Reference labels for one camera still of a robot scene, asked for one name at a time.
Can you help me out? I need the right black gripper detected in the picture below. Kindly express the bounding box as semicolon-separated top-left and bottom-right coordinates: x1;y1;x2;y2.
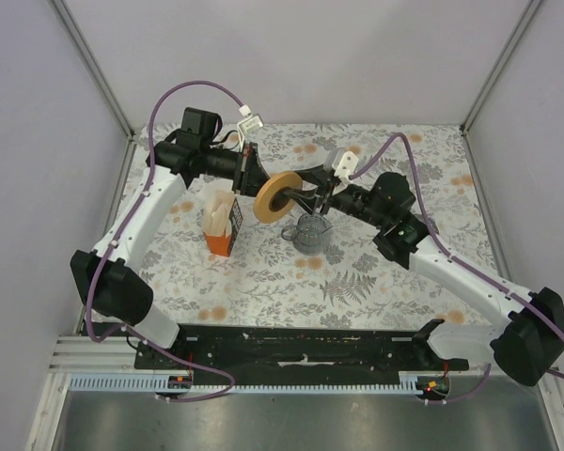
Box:
282;163;388;230

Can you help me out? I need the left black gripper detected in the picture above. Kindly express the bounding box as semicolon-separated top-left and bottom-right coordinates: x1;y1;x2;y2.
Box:
202;144;282;202

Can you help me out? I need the wooden dripper ring holder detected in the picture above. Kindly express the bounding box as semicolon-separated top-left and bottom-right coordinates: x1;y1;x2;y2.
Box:
253;171;303;224

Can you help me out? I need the glass coffee server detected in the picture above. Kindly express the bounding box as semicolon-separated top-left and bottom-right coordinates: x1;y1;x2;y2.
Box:
280;213;333;257

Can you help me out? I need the orange coffee filter box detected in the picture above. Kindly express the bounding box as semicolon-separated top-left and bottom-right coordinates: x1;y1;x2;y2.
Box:
202;190;243;257

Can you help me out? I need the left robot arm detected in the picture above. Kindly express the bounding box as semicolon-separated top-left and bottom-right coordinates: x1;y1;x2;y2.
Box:
70;107;269;369

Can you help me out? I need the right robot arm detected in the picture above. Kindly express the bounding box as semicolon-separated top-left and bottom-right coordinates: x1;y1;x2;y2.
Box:
272;166;564;386

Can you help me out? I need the stack of paper filters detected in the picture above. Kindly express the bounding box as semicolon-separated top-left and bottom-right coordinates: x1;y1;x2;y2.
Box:
202;190;236;237

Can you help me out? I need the floral table mat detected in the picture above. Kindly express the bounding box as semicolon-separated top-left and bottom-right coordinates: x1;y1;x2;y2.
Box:
139;125;496;330

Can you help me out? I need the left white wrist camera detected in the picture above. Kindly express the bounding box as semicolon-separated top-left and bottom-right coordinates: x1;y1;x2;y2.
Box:
237;104;264;136

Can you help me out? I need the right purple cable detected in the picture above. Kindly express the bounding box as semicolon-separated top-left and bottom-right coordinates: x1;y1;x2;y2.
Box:
348;132;564;408

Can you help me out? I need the purple cable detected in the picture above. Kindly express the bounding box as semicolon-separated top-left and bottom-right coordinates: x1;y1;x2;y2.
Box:
85;80;239;405
348;132;564;408

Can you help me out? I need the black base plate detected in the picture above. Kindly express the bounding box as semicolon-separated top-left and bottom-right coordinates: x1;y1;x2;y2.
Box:
134;325;469;383

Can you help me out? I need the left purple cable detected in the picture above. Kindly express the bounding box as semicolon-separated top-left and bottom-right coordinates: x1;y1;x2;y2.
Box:
85;80;239;405

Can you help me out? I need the aluminium frame rail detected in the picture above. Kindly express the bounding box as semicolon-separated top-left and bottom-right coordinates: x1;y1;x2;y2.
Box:
48;334;559;375

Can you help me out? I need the white slotted cable duct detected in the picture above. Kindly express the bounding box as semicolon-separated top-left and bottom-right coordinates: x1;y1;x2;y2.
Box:
69;373;432;396

